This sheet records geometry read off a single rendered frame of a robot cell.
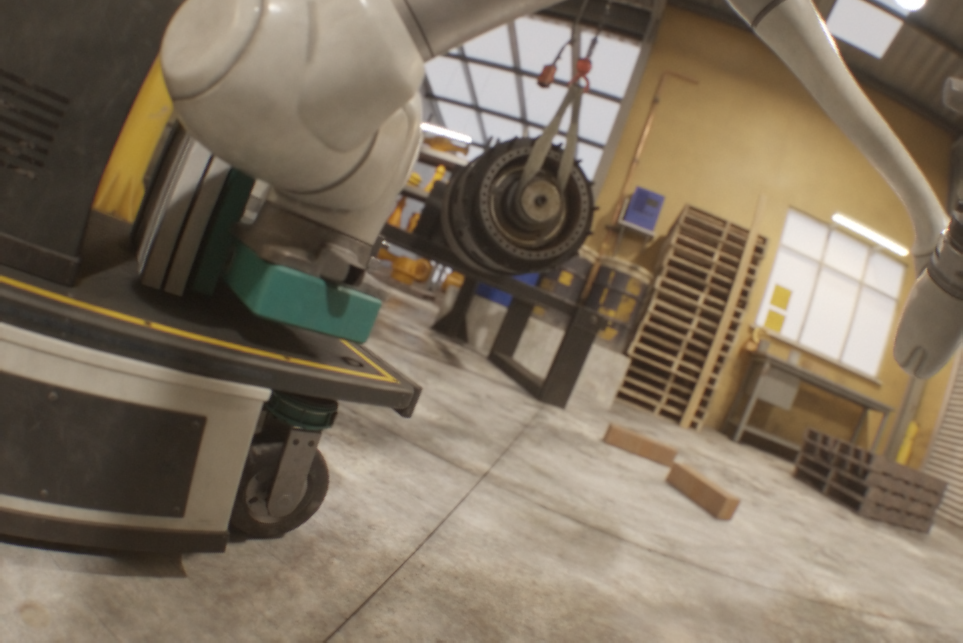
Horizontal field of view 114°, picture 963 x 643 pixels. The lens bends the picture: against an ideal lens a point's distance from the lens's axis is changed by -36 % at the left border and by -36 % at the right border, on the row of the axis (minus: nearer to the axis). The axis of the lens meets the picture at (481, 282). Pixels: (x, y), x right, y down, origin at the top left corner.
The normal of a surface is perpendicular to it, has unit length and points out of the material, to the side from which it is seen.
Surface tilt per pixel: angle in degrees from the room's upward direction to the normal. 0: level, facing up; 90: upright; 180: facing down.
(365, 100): 125
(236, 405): 90
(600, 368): 90
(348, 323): 90
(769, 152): 90
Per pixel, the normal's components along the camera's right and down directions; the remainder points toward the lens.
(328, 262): -0.54, -0.24
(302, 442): 0.68, 0.27
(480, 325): -0.23, -0.12
